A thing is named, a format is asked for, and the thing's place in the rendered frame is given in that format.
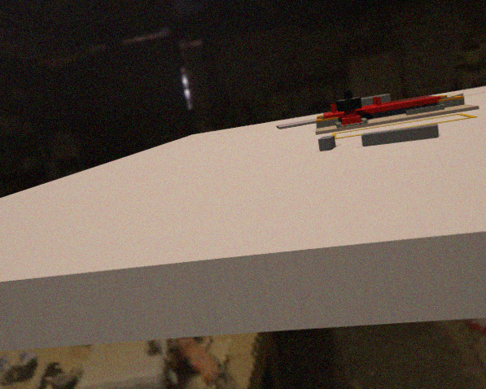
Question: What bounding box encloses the grey flat square patch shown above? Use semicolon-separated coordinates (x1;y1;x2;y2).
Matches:
277;119;316;129

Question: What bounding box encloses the black and grey wheel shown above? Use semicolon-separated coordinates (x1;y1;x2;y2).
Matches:
336;98;362;112

